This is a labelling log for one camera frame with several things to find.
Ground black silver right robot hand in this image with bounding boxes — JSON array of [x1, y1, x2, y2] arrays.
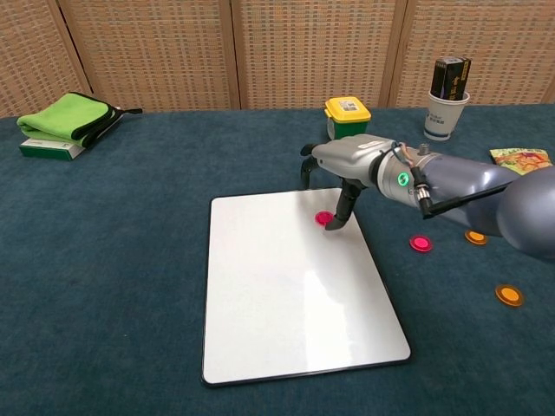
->
[[300, 133, 394, 233]]

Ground green container yellow lid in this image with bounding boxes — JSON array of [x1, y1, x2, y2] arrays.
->
[[323, 96, 373, 142]]

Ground white paper cup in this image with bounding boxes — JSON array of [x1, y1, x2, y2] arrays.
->
[[423, 89, 472, 142]]

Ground bamboo folding screen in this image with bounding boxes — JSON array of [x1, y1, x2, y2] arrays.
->
[[0, 0, 555, 119]]

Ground black box with gold print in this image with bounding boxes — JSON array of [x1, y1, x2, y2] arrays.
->
[[429, 56, 473, 101]]

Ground white magnetic board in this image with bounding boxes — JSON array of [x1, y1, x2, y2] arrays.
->
[[200, 187, 412, 388]]

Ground green snack bag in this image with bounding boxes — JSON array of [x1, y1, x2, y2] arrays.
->
[[489, 146, 554, 177]]

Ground blue felt table cover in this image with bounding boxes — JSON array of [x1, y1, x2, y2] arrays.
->
[[0, 102, 555, 416]]

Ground green folded cloth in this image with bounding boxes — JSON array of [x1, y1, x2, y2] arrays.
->
[[16, 91, 143, 148]]

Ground green white flat box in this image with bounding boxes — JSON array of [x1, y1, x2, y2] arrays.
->
[[18, 137, 88, 162]]

